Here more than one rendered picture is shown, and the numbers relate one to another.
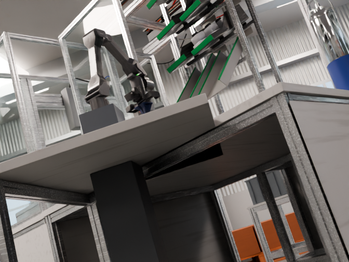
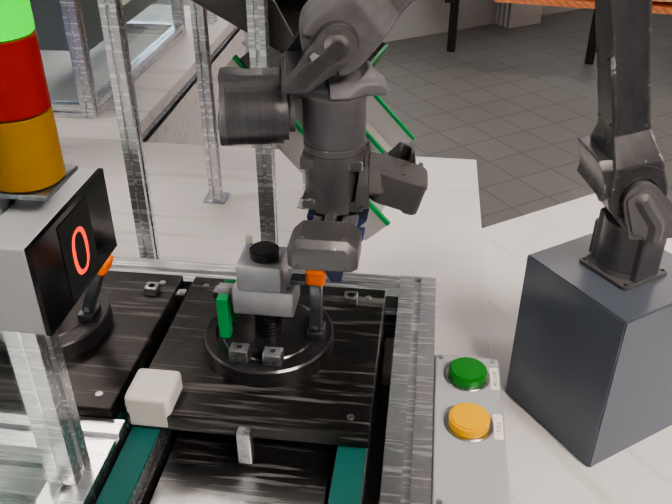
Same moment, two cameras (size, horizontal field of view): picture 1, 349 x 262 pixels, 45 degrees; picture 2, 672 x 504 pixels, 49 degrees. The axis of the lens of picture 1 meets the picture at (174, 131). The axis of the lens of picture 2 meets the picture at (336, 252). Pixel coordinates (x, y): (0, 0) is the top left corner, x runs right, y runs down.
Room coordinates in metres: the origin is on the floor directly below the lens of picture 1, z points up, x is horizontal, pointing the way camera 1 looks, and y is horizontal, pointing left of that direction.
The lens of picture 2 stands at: (2.16, 0.62, 1.49)
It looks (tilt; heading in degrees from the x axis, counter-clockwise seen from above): 32 degrees down; 236
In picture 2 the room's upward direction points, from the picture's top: straight up
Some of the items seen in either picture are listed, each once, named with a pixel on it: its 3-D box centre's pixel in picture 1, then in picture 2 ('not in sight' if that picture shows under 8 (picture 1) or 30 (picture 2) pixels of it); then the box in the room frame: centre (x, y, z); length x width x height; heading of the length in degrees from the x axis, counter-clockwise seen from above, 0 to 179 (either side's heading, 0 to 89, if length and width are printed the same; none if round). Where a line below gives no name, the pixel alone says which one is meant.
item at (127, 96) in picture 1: (133, 94); (392, 174); (1.76, 0.13, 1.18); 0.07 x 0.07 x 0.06; 51
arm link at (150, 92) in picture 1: (140, 96); (335, 179); (1.81, 0.10, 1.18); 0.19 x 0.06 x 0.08; 48
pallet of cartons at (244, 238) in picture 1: (254, 244); not in sight; (5.19, -0.51, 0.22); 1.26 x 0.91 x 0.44; 85
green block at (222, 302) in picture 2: not in sight; (224, 316); (1.90, 0.03, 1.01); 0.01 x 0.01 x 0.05; 49
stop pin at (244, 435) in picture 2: not in sight; (245, 445); (1.95, 0.15, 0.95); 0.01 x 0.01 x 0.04; 49
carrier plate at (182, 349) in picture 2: not in sight; (270, 350); (1.86, 0.05, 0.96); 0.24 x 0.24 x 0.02; 49
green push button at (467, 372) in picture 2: not in sight; (467, 375); (1.71, 0.21, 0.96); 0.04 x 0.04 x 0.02
